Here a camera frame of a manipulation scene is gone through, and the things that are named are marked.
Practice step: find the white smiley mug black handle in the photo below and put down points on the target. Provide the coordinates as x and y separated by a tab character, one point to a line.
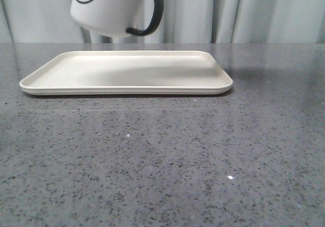
114	18

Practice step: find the cream rectangular plastic tray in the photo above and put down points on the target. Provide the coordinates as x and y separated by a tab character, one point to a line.
128	72

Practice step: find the pale grey-green curtain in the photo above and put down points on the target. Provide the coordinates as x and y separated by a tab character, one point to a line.
183	22

